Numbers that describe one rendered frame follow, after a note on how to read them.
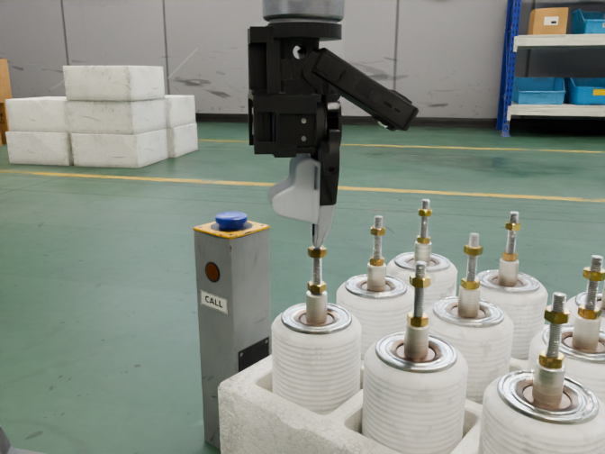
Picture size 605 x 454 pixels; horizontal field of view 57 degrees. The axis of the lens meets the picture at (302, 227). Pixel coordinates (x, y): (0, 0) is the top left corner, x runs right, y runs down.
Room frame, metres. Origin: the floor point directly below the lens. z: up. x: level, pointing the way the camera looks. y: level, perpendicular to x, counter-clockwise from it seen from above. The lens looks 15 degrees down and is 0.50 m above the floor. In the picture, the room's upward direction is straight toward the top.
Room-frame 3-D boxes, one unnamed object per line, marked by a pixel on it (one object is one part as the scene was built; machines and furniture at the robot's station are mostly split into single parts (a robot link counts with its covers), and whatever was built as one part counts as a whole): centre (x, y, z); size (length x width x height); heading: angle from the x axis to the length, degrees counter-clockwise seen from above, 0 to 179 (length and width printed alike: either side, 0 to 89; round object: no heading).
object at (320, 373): (0.55, -0.01, 0.16); 0.10 x 0.10 x 0.18
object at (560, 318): (0.40, -0.20, 0.32); 0.02 x 0.02 x 0.01; 87
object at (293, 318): (0.55, -0.01, 0.25); 0.08 x 0.08 x 0.01
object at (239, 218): (0.69, 0.09, 0.32); 0.04 x 0.04 x 0.02
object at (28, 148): (3.37, 1.46, 0.09); 0.39 x 0.39 x 0.18; 77
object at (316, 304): (0.55, -0.01, 0.26); 0.02 x 0.02 x 0.03
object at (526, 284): (0.66, -0.26, 0.25); 0.08 x 0.08 x 0.01
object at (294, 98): (0.55, 0.01, 0.49); 0.09 x 0.08 x 0.12; 99
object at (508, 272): (0.66, -0.26, 0.26); 0.02 x 0.02 x 0.03
